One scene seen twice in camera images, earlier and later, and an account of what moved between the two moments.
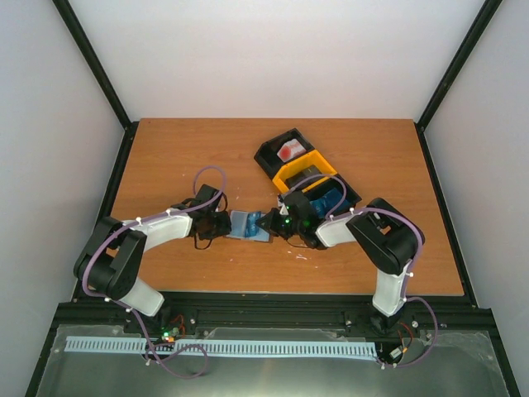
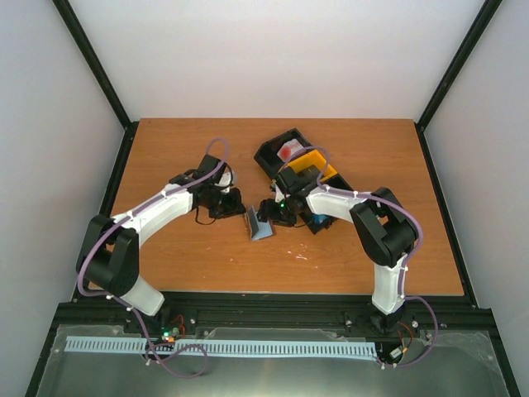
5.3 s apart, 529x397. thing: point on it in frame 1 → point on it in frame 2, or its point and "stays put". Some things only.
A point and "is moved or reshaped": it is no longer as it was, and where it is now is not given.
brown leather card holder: x=244 y=227 is moved or reshaped
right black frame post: x=474 y=33 stays put
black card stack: x=303 y=174 stays put
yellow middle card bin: x=314 y=158 stays put
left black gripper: x=226 y=228 → x=235 y=208
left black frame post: x=77 y=32 stays put
